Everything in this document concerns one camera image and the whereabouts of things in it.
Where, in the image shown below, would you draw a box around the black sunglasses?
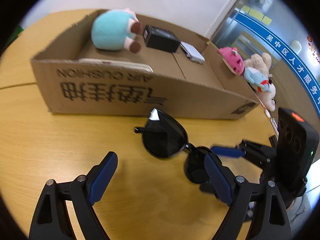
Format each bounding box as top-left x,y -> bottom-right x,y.
134,108 -> 227,185

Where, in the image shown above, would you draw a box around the white power bank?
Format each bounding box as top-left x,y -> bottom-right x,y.
180,41 -> 205,64

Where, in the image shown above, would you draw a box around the cream phone case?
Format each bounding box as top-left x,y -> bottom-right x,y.
78,58 -> 153,73

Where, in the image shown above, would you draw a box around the black small box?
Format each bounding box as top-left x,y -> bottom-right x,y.
143,25 -> 181,53

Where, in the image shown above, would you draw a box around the pig plush teal shirt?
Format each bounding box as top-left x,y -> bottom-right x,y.
91,8 -> 143,54

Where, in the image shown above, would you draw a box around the grey sleeve forearm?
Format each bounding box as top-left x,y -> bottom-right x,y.
287,193 -> 311,237

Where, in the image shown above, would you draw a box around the white earbuds case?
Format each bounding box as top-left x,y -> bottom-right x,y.
265,109 -> 272,119

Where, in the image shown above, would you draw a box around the white plush toy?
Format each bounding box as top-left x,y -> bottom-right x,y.
256,80 -> 276,112

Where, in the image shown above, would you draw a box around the blue red plush toy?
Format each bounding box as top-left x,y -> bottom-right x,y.
243,67 -> 271,92

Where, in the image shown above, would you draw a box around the beige plush toy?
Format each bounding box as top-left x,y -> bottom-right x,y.
244,53 -> 272,77

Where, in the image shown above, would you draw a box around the pink plush bear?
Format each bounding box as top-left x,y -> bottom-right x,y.
218,47 -> 245,76

